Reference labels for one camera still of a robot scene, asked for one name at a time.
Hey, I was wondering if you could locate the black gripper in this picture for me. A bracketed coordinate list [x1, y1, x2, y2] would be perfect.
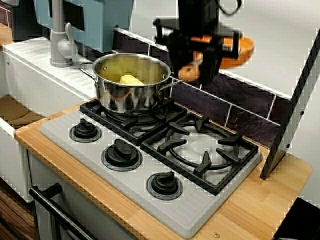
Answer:
[152, 0, 243, 86]

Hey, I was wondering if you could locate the orange toy frying pan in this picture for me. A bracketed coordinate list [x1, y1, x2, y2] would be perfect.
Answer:
[177, 34, 255, 82]

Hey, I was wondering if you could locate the yellow toy corn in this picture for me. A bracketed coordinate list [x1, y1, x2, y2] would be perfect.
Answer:
[119, 74, 145, 87]

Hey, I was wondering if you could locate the stainless steel pot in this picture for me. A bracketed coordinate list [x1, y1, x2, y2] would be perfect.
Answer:
[77, 52, 185, 115]

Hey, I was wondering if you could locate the dark tile backsplash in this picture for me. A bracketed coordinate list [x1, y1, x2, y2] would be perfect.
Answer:
[109, 26, 293, 151]

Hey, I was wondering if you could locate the teal toy microwave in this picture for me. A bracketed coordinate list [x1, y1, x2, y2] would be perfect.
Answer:
[33, 0, 135, 53]

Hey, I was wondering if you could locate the black burner grate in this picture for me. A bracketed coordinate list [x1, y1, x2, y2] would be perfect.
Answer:
[140, 112, 260, 196]
[79, 98, 188, 146]

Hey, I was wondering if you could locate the dark grey side panel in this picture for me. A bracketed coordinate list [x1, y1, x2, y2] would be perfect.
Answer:
[259, 29, 320, 181]

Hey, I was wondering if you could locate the black stove knob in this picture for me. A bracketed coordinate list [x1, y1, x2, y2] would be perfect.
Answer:
[146, 171, 184, 201]
[100, 138, 144, 172]
[69, 119, 103, 144]

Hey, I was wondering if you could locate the grey toy faucet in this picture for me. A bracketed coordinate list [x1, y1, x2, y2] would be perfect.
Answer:
[49, 0, 78, 68]

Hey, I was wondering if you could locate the grey toy stove panel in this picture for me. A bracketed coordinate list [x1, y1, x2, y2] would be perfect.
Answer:
[39, 98, 264, 240]

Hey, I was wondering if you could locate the white toy sink basin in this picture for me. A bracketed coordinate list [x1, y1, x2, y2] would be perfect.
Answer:
[0, 37, 101, 203]

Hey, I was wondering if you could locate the white toy oven door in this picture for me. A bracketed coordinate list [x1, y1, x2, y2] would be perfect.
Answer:
[27, 152, 141, 240]

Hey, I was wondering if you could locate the black box corner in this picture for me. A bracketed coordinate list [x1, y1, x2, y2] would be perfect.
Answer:
[271, 196, 320, 240]

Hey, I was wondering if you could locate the black oven door handle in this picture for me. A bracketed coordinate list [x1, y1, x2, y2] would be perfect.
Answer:
[28, 182, 98, 240]

